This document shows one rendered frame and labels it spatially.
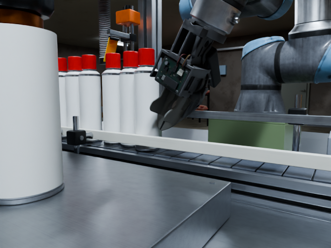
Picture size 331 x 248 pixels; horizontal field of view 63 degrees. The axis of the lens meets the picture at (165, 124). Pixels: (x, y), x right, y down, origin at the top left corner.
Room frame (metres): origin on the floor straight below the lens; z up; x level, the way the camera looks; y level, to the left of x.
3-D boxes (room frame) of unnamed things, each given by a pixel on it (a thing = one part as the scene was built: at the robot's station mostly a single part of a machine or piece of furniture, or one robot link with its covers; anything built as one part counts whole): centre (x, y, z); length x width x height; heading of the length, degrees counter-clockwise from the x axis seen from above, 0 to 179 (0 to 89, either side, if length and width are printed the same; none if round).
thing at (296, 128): (0.48, -0.23, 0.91); 0.07 x 0.03 x 0.17; 147
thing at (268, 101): (0.82, -0.29, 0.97); 0.15 x 0.15 x 0.10
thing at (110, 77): (0.63, 0.12, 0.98); 0.05 x 0.05 x 0.20
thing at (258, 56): (0.82, -0.29, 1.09); 0.13 x 0.12 x 0.14; 46
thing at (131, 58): (0.60, 0.07, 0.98); 0.05 x 0.05 x 0.20
